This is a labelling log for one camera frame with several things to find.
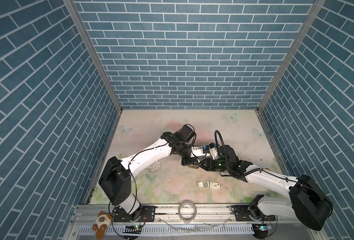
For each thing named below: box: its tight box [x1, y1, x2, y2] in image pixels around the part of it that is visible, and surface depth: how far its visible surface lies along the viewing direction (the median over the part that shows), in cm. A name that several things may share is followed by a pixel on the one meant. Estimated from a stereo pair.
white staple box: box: [209, 181, 221, 190], surface depth 84 cm
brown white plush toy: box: [92, 210, 113, 240], surface depth 70 cm
